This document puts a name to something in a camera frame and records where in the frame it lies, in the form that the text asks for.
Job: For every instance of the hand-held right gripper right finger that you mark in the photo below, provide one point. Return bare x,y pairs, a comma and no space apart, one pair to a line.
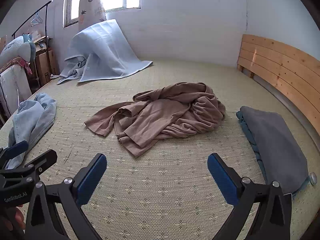
222,180

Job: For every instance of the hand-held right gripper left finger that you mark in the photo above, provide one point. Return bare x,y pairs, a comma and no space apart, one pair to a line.
91,177

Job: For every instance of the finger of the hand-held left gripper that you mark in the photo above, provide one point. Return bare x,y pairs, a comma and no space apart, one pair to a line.
42,158
17,148

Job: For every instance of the brown T-shirt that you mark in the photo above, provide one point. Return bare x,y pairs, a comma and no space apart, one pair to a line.
160,115

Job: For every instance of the black clothes rack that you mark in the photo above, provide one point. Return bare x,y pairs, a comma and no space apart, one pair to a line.
46,25

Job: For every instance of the light blue clothes hanger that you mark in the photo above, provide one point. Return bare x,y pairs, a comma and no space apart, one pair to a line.
36,20

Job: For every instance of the person's left hand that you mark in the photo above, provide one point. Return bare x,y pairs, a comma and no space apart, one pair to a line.
16,216

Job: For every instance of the light blue jeans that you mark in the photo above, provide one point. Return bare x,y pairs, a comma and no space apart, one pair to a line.
32,120

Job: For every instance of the white plastic-wrapped mattress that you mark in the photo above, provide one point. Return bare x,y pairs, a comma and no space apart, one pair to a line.
12,85

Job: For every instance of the grey pillow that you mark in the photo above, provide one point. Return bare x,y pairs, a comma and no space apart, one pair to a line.
275,142

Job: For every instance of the pink cloth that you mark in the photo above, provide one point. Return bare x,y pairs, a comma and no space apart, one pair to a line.
26,66

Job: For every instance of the plain cardboard box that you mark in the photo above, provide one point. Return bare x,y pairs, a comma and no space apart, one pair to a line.
43,65

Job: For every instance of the small round silver object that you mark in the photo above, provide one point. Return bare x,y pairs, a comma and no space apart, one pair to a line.
313,178

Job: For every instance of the white grey plush toy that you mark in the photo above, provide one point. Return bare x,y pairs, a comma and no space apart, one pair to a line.
15,50

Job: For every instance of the cardboard box with black print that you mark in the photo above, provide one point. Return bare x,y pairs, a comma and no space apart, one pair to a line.
2,42

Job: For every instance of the light blue blanket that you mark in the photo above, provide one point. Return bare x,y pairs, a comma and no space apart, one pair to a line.
107,50

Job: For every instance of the wooden headboard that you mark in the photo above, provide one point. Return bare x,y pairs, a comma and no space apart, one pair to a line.
280,65

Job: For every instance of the white printed curtain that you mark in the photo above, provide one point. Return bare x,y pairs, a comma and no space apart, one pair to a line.
91,5

